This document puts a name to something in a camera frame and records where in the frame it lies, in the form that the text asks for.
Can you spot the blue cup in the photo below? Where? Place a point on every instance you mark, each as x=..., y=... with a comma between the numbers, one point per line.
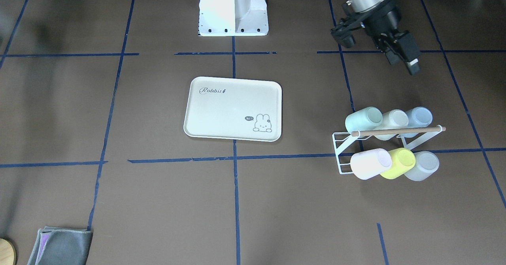
x=419, y=117

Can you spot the beige rabbit tray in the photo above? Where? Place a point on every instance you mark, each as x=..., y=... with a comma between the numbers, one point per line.
x=229, y=108

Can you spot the grey cup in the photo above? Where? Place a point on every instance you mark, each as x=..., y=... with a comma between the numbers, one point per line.
x=426, y=163

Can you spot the pink cup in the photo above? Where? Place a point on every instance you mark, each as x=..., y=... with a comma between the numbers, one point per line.
x=370, y=163

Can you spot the yellow cup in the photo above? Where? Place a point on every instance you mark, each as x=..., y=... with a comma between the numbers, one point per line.
x=403, y=160

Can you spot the folded grey cloth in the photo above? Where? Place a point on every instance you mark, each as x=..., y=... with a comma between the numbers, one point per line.
x=61, y=246

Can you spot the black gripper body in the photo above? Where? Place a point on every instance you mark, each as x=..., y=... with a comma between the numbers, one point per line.
x=382, y=21

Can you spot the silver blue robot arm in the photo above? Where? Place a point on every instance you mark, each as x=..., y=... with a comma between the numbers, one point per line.
x=356, y=8

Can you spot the wooden mug tree stand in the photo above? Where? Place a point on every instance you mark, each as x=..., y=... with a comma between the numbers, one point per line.
x=7, y=253

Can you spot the cream cup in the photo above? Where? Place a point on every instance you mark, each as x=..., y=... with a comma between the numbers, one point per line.
x=394, y=119

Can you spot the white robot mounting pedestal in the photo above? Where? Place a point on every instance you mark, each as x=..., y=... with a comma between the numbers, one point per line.
x=223, y=18

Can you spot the green cup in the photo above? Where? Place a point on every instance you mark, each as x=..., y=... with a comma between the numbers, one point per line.
x=364, y=120

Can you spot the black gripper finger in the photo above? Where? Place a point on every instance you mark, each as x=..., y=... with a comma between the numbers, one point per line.
x=413, y=66

